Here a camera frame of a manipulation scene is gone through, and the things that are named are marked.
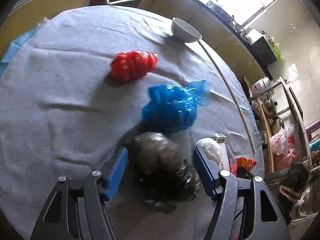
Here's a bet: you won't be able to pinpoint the white paper ball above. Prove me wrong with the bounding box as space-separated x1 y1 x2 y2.
196 138 222 167

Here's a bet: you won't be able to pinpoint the orange wrapper bundle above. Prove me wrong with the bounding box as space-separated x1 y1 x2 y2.
229 157 257 175

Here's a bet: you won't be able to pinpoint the white brown box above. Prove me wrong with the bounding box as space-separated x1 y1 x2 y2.
215 133 231 172

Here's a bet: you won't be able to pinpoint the black plastic bag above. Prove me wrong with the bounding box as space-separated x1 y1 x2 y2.
131 132 200 213

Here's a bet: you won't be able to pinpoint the blue plastic bag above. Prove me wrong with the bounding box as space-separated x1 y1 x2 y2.
142 79 210 135

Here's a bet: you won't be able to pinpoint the red plastic bag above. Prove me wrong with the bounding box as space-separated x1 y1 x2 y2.
111 50 158 82

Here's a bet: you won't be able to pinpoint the metal storage shelf rack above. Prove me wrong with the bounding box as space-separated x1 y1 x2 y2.
245 77 319 226

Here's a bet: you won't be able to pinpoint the white pink plastic bag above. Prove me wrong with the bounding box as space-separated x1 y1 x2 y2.
269 124 295 155

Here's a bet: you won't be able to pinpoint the long thin white stick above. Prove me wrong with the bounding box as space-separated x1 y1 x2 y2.
198 40 256 155

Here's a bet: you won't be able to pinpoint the steel pot with lid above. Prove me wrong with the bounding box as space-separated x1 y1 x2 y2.
262 98 277 119

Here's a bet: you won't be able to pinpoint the grey table cloth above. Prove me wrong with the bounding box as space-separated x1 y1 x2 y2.
1 6 265 239

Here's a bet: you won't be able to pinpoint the black microwave oven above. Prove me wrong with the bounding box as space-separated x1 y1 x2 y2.
248 29 277 67

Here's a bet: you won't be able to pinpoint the white ceramic bowl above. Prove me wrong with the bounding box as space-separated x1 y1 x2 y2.
171 17 202 43

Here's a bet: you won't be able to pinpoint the yellow lower cabinets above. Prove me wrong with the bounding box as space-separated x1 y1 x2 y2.
0 0 273 86

